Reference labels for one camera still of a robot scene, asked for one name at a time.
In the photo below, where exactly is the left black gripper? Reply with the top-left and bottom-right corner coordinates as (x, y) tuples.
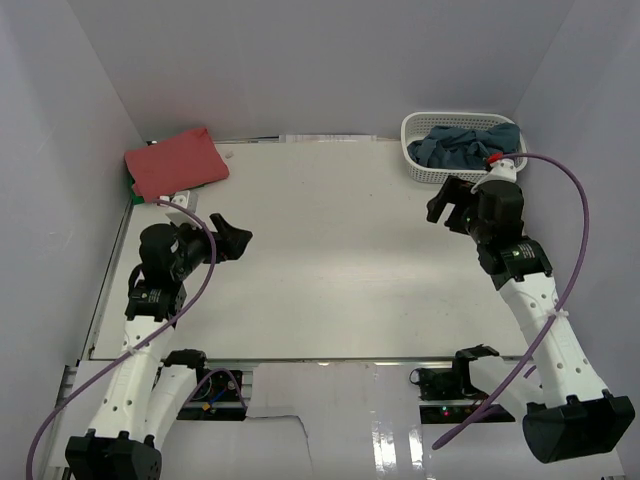
(171, 213), (252, 280)

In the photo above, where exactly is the blue t shirt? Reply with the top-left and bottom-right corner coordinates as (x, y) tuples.
(407, 123), (520, 170)

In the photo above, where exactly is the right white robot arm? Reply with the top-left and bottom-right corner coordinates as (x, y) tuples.
(426, 177), (635, 464)

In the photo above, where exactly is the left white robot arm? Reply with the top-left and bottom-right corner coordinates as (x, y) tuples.
(65, 213), (253, 479)

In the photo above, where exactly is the white plastic laundry basket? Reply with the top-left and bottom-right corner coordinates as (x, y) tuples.
(400, 112), (513, 184)

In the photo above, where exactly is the folded red t shirt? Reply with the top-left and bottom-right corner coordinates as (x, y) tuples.
(124, 127), (230, 185)

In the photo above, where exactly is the folded green t shirt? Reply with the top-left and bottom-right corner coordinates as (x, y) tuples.
(128, 172), (211, 205)

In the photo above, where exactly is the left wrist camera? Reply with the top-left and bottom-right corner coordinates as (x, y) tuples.
(162, 190), (199, 228)

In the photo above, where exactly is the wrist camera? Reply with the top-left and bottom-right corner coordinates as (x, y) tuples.
(471, 153), (517, 194)
(162, 190), (199, 228)

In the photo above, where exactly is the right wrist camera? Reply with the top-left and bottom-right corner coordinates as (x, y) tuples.
(471, 153), (517, 194)

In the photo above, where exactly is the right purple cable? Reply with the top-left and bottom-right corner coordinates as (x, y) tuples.
(432, 152), (591, 449)

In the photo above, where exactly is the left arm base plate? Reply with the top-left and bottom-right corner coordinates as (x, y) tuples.
(177, 370), (249, 421)

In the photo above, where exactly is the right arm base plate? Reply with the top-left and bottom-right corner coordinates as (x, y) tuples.
(409, 345), (499, 425)

